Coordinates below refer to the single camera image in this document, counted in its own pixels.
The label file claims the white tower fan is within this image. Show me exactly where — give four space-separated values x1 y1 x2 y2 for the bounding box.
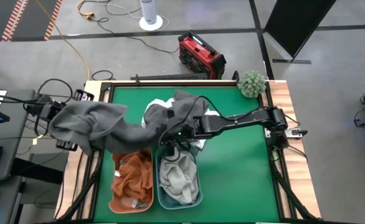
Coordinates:
138 0 164 32

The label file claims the orange plastic basket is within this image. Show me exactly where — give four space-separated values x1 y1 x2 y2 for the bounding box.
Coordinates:
108 149 154 215

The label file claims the red black toolbox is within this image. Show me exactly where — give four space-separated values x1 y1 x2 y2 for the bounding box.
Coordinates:
178 30 227 80

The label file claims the grey checked towel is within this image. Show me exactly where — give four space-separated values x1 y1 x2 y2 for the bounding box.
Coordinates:
120 197 148 210

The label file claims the grey desk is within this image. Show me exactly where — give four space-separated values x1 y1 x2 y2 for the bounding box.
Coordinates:
0 89 36 224

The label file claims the black table frame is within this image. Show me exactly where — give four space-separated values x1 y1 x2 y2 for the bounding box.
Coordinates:
54 79 322 224

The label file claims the black partition panel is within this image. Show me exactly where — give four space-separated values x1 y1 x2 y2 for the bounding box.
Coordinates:
263 0 338 65

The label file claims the dark grey towel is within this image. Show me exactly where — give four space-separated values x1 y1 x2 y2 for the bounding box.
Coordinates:
47 89 209 156

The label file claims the small potted green plant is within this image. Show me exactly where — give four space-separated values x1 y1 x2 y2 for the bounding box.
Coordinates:
237 70 267 99

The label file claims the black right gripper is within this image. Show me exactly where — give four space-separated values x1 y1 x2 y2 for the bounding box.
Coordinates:
162 108 199 162

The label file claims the black floor cable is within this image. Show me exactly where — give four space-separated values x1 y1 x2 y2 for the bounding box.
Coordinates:
95 17 180 54

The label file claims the silver mounting bracket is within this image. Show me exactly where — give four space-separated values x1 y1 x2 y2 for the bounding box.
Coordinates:
284 127 308 139

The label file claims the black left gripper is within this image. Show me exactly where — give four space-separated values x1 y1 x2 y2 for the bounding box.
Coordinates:
56 89 95 152

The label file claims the orange towel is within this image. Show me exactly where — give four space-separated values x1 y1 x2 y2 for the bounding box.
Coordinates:
111 151 154 203

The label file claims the black bar behind table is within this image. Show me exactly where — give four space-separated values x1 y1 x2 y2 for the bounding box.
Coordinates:
130 73 209 81

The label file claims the coiled black cable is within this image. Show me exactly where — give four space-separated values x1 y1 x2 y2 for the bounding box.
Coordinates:
91 69 115 82

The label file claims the light grey waffle towel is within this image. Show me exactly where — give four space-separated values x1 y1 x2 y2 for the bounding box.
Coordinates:
159 147 201 205

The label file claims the white towel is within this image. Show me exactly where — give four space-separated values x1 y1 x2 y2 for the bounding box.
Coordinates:
142 97 221 149

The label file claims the yellow extension cable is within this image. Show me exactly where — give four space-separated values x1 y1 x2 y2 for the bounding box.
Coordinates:
34 0 95 81

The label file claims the teal plastic basket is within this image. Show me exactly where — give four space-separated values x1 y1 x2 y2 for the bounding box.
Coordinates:
154 142 204 210

